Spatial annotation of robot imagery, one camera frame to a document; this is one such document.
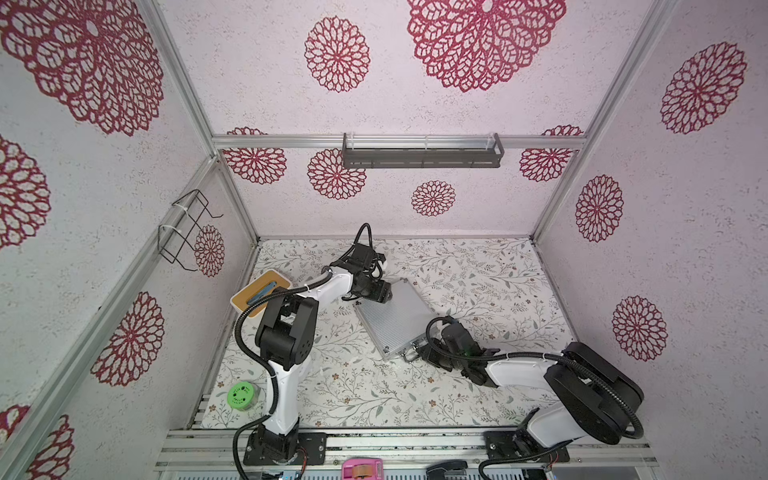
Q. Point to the black wire wall rack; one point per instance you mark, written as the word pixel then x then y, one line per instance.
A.
pixel 178 237

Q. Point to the green tape roll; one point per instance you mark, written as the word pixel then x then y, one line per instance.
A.
pixel 242 396

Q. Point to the aluminium poker set case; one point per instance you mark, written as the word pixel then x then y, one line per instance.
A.
pixel 397 327

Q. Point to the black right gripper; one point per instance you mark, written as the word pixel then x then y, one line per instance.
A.
pixel 437 349

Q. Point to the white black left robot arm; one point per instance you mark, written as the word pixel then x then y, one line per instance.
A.
pixel 278 331

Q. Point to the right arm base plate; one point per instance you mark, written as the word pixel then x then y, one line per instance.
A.
pixel 512 446

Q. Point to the black tool at front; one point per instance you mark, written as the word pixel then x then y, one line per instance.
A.
pixel 447 470

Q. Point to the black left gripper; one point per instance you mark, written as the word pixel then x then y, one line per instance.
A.
pixel 383 293

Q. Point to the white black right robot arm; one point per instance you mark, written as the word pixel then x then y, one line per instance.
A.
pixel 593 397

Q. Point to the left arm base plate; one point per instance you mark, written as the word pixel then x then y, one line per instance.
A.
pixel 297 449

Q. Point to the pink tool at front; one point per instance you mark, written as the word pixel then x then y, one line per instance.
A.
pixel 362 469

